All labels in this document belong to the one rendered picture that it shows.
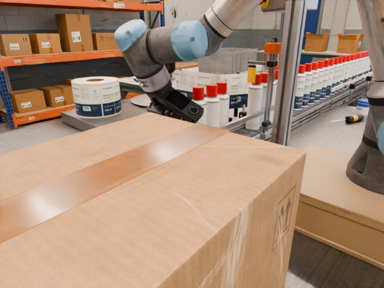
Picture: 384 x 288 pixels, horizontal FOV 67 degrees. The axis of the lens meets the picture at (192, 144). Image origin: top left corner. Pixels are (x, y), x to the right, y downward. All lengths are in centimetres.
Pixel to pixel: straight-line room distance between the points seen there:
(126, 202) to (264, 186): 11
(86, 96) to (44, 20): 406
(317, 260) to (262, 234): 37
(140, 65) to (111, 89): 63
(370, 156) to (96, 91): 100
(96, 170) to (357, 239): 51
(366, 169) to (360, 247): 16
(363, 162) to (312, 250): 22
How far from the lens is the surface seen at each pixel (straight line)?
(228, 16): 70
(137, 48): 65
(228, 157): 29
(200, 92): 81
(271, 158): 30
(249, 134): 107
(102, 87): 127
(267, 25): 946
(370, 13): 53
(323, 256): 65
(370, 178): 70
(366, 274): 65
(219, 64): 300
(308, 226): 67
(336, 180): 72
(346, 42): 647
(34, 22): 524
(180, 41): 60
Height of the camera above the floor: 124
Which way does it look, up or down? 22 degrees down
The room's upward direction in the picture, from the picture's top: straight up
